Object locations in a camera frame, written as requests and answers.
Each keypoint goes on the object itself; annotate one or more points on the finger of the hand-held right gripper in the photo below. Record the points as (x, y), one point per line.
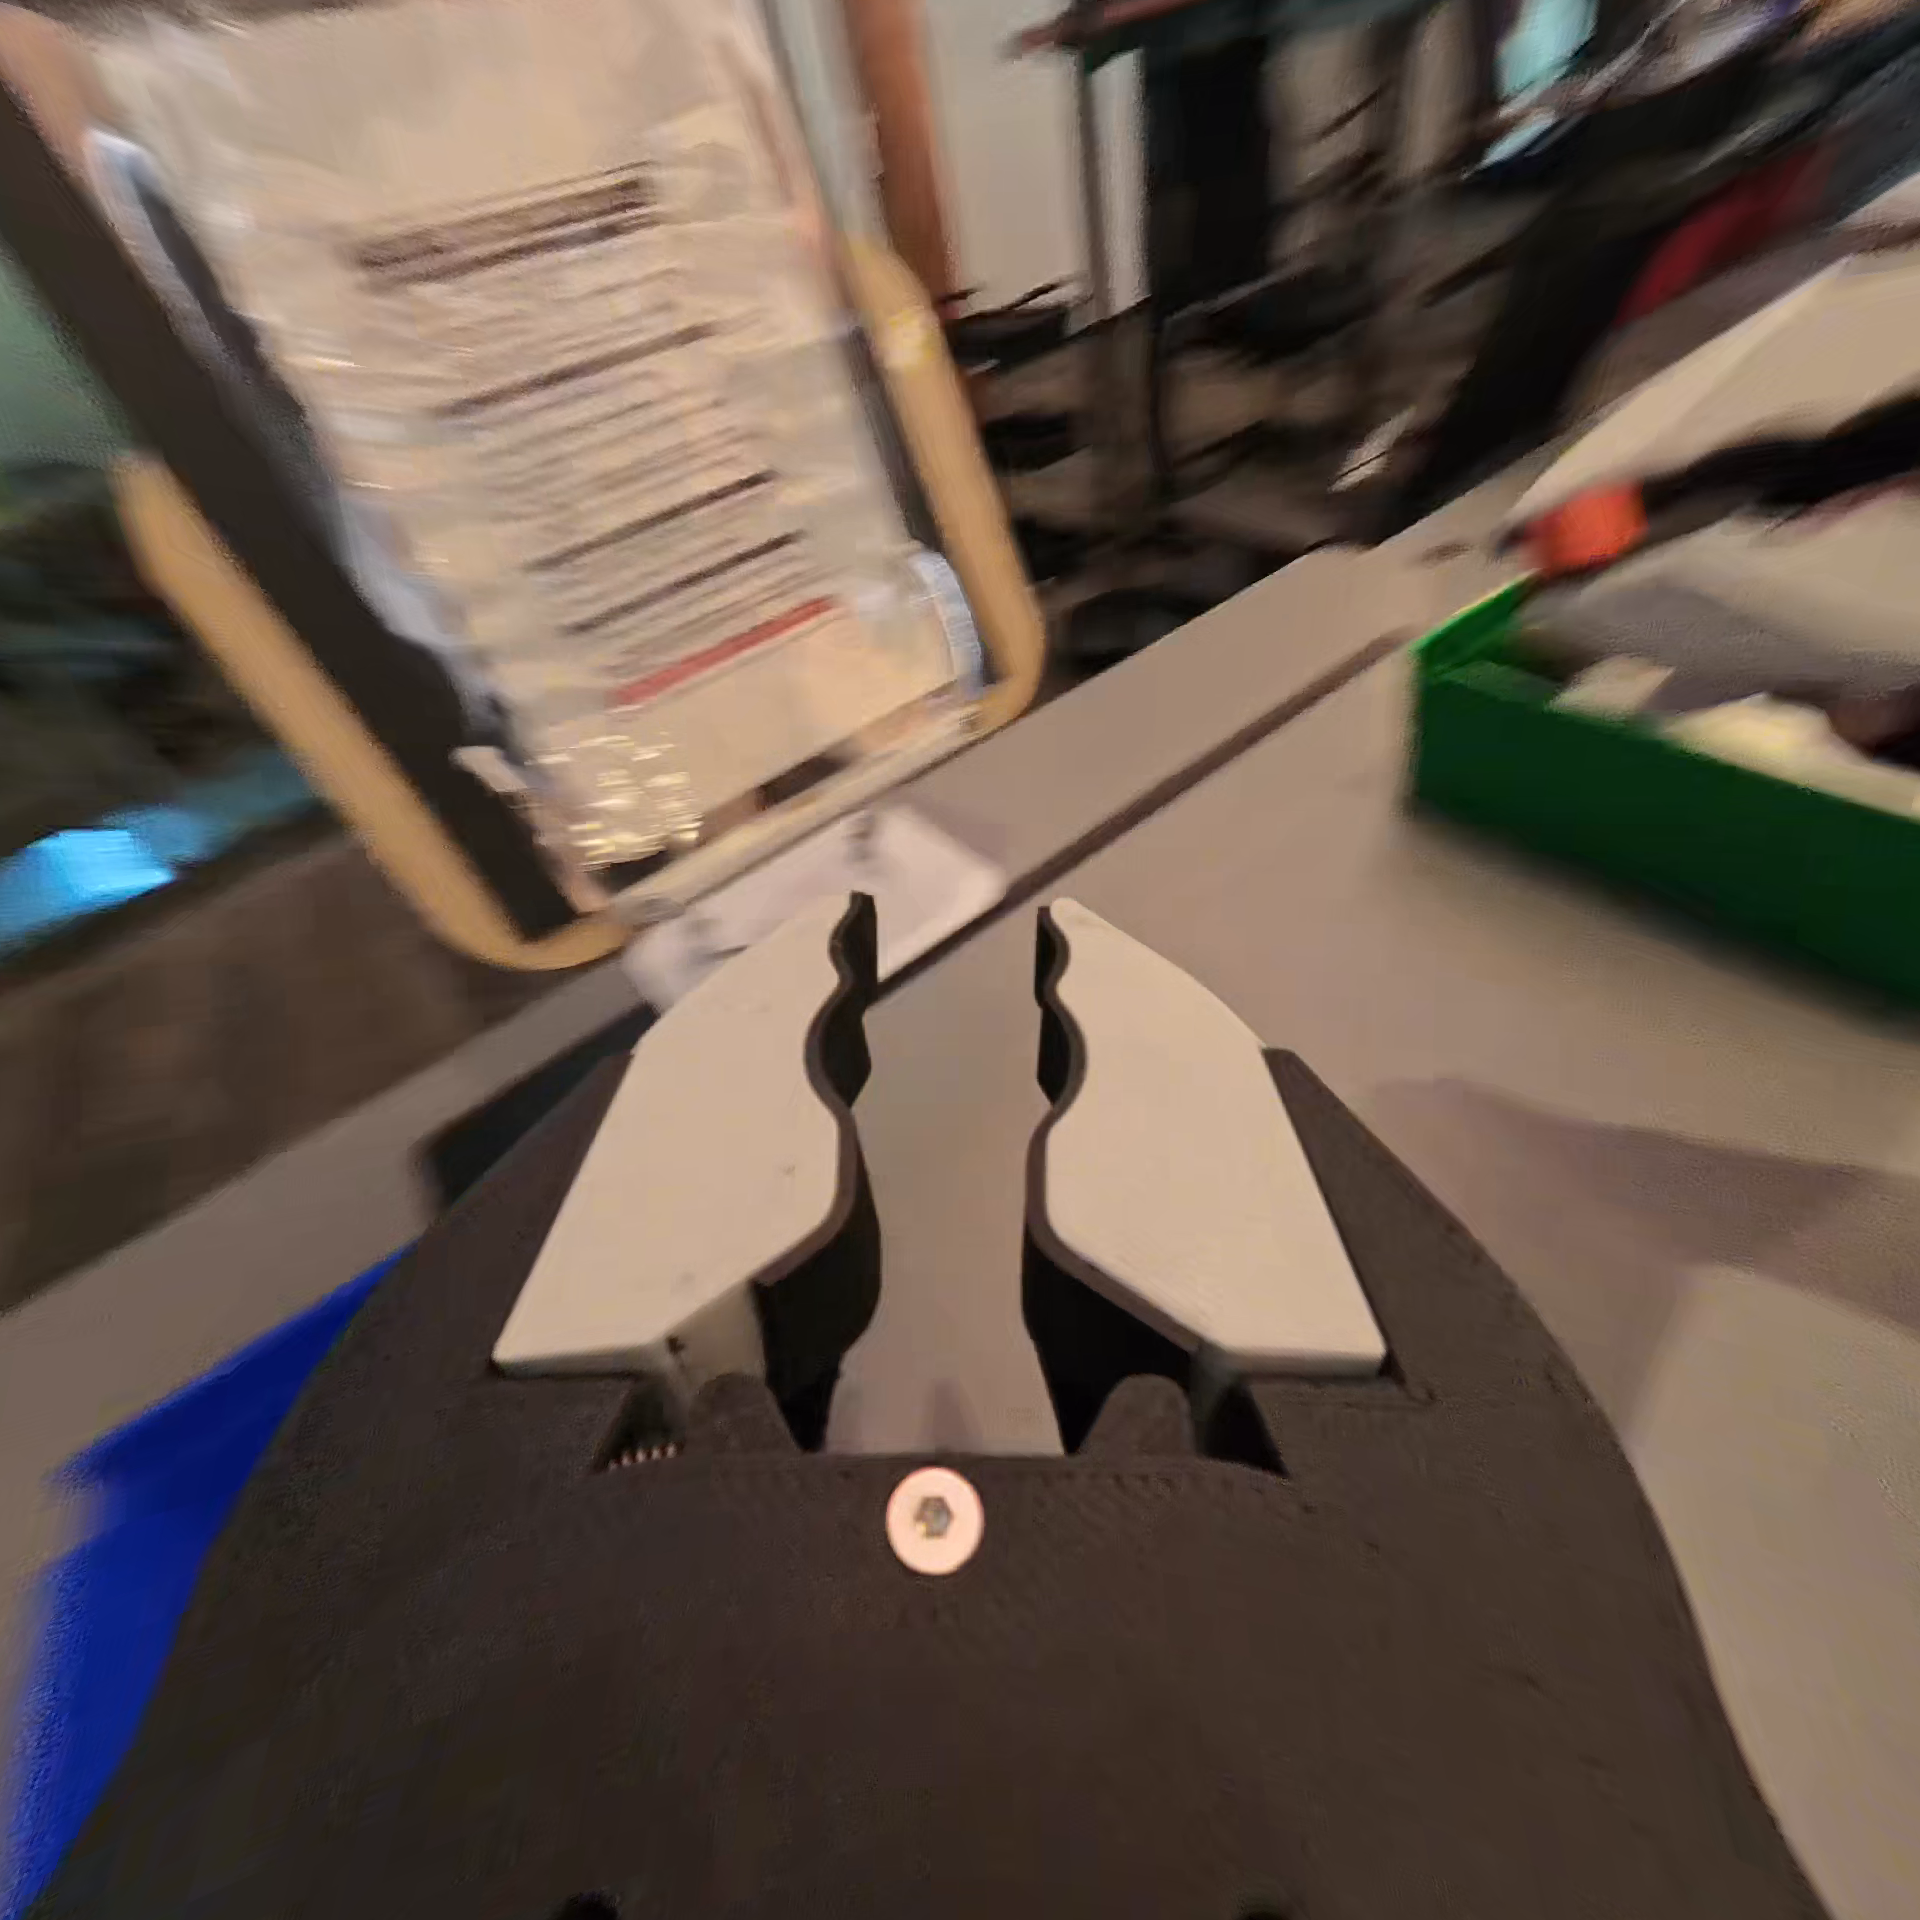
(1740, 376)

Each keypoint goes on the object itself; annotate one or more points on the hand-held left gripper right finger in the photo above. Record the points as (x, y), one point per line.
(1200, 1184)

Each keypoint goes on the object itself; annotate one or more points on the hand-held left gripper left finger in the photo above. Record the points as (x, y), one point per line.
(704, 1155)

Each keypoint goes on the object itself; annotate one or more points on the green plastic bin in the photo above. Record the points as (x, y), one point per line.
(1622, 795)

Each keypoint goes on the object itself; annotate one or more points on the dark cluttered rack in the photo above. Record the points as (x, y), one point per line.
(1261, 300)

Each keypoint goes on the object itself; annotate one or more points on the blue plastic bin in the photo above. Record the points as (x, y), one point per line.
(136, 1576)

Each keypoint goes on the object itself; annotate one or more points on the tan framed document stand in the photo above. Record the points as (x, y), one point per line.
(600, 451)

